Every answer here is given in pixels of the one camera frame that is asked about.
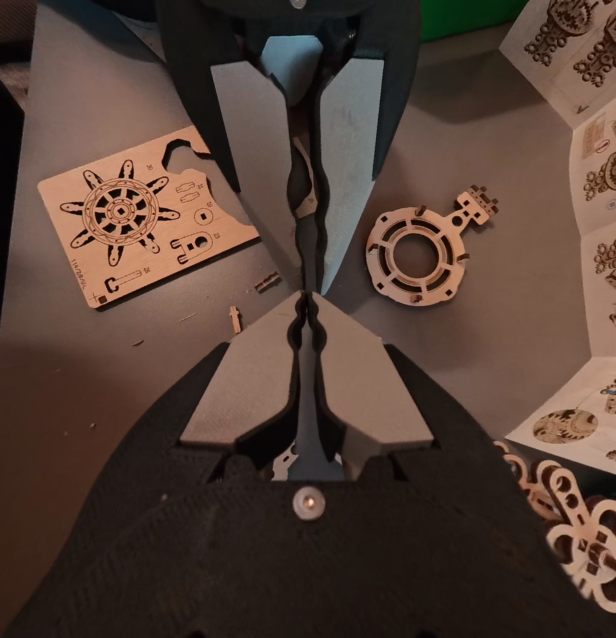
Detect folded paper instruction sheet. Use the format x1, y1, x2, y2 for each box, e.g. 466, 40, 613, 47
498, 0, 616, 467

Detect round wooden frame with handle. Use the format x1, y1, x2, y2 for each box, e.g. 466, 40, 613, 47
365, 184, 500, 306

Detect wooden sheet with ship wheel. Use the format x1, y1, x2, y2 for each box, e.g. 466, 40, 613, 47
38, 125, 319, 311

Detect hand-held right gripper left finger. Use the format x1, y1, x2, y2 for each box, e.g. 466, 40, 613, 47
180, 290, 309, 472

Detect green plastic bin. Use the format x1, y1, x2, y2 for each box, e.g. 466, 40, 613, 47
418, 0, 538, 43

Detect small wooden part with holes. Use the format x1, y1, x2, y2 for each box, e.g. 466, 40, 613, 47
275, 441, 301, 481

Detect wooden clover-shaped model assembly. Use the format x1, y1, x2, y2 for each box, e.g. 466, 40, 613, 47
492, 439, 616, 616

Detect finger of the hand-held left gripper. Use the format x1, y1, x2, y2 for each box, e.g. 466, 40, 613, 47
310, 55, 387, 296
210, 59, 309, 294

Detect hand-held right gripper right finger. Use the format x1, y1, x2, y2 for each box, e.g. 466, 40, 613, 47
308, 291, 435, 480

